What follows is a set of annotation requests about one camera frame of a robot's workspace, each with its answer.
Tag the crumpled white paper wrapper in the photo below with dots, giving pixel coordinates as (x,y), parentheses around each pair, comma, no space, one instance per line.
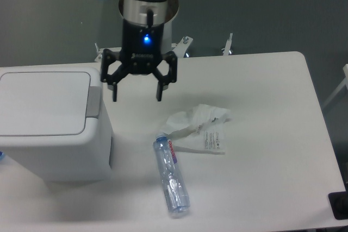
(198,130)

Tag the white pedestal base frame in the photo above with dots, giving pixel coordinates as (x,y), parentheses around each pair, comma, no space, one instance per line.
(181,48)

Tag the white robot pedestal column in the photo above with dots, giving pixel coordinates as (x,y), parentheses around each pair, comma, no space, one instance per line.
(166,44)

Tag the crushed clear plastic bottle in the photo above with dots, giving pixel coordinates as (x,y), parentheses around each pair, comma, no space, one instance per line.
(172,182)

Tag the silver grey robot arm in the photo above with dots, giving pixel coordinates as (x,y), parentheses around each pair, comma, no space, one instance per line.
(146,13)

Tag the grey lid push button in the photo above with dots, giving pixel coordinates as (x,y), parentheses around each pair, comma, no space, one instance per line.
(94,102)

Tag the white frame at right edge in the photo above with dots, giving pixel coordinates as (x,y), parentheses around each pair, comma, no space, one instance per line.
(337,94)

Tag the white trash can lid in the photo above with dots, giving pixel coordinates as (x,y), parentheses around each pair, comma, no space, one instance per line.
(43,103)

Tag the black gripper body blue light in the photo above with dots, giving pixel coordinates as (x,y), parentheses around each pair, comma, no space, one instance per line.
(141,48)

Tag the black device at table edge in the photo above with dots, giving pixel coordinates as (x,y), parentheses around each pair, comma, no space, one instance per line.
(338,202)

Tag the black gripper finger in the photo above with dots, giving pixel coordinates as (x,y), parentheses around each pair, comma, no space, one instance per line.
(171,77)
(112,80)

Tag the metal levelling foot bolt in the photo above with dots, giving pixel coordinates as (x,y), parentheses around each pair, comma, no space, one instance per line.
(228,50)

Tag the white plastic trash can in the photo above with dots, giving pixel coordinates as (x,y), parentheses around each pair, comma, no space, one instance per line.
(81,157)

